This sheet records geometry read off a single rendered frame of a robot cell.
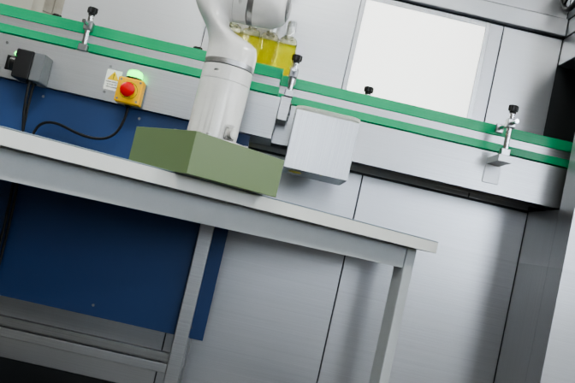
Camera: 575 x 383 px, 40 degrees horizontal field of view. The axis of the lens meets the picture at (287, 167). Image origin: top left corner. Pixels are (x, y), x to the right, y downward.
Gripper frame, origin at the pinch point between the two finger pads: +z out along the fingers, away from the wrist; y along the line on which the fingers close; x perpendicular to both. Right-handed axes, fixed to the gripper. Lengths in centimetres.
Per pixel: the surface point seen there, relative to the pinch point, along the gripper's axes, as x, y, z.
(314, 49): 14.3, -11.7, 6.8
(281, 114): 8.8, 15.8, 33.9
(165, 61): -27.1, 13.6, 26.5
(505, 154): 73, 17, 31
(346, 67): 25.7, -13.7, 9.7
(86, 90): -47, 15, 40
